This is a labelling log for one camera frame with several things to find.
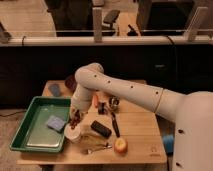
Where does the bunch of red grapes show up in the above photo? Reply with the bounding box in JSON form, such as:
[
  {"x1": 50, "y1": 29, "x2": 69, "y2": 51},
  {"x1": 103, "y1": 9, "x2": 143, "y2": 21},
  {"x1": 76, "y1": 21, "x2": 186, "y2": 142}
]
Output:
[{"x1": 69, "y1": 110, "x2": 81, "y2": 129}]

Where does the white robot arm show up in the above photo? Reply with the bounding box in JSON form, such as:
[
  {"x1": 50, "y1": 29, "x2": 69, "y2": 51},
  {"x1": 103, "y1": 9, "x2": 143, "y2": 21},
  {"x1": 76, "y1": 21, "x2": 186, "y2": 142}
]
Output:
[{"x1": 70, "y1": 63, "x2": 213, "y2": 171}]

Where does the small metal cup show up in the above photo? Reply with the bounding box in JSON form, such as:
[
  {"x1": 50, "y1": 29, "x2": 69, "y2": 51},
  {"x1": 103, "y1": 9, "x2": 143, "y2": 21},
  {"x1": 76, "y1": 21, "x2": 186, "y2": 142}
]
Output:
[{"x1": 109, "y1": 96, "x2": 120, "y2": 111}]

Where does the blue plastic cup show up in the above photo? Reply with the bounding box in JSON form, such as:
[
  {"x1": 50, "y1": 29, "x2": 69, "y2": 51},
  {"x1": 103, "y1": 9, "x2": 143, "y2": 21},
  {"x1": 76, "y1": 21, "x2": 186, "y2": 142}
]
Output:
[{"x1": 48, "y1": 83, "x2": 61, "y2": 97}]

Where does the white paper cup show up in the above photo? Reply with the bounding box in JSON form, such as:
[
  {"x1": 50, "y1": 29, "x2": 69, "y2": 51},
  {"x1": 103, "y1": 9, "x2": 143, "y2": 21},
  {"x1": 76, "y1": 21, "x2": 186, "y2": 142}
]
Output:
[{"x1": 64, "y1": 124, "x2": 81, "y2": 143}]

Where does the orange carrot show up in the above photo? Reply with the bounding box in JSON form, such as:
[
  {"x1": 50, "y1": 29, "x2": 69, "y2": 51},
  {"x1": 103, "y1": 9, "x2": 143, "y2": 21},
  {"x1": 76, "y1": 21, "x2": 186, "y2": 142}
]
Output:
[{"x1": 93, "y1": 94, "x2": 99, "y2": 108}]

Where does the black binder clip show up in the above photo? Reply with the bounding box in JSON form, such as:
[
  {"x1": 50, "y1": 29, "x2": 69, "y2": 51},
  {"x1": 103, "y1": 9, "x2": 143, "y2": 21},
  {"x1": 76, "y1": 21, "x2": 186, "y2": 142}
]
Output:
[{"x1": 98, "y1": 102, "x2": 106, "y2": 114}]

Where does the purple bowl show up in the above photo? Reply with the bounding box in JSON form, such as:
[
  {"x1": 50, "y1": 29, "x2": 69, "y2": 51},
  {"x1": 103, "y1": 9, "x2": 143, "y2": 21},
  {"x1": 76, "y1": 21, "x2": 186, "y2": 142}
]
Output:
[{"x1": 65, "y1": 75, "x2": 77, "y2": 92}]

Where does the black rectangular block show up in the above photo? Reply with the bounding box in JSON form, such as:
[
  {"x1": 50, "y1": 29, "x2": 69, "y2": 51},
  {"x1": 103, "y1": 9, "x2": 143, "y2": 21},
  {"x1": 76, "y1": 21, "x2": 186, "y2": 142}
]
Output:
[{"x1": 91, "y1": 121, "x2": 112, "y2": 138}]

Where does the wooden table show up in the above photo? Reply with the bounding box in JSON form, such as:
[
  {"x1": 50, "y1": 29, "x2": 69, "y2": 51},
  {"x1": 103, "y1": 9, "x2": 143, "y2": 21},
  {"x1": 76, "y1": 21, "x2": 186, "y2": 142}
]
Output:
[{"x1": 16, "y1": 79, "x2": 168, "y2": 166}]

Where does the yellow banana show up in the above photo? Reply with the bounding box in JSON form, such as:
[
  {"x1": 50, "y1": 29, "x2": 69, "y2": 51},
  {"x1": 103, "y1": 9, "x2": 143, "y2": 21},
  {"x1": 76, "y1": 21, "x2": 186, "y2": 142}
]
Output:
[{"x1": 82, "y1": 133, "x2": 108, "y2": 146}]

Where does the red yellow apple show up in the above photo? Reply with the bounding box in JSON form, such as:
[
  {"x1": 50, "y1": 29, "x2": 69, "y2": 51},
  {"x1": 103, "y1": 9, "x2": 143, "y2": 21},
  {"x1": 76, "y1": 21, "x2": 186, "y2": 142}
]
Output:
[{"x1": 114, "y1": 137, "x2": 128, "y2": 154}]

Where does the blue sponge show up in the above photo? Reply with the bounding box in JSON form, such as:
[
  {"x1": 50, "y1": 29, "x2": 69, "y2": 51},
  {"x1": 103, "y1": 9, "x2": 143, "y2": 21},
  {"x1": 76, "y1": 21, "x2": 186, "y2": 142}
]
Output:
[{"x1": 46, "y1": 115, "x2": 65, "y2": 132}]

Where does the metal fork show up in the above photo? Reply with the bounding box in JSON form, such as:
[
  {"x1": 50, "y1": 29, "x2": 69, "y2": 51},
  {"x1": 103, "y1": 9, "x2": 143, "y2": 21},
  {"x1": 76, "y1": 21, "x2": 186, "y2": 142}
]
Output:
[{"x1": 81, "y1": 145, "x2": 112, "y2": 155}]

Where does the blue foot pedal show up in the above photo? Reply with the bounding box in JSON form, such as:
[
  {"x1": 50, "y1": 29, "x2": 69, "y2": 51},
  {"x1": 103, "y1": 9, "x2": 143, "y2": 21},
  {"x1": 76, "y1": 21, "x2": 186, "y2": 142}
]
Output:
[{"x1": 162, "y1": 134, "x2": 174, "y2": 154}]

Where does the green plastic tray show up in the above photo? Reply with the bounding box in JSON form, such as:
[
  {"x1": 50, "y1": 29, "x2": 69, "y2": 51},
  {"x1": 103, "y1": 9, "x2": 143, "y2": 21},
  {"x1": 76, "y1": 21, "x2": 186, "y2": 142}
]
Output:
[{"x1": 10, "y1": 96, "x2": 71, "y2": 153}]

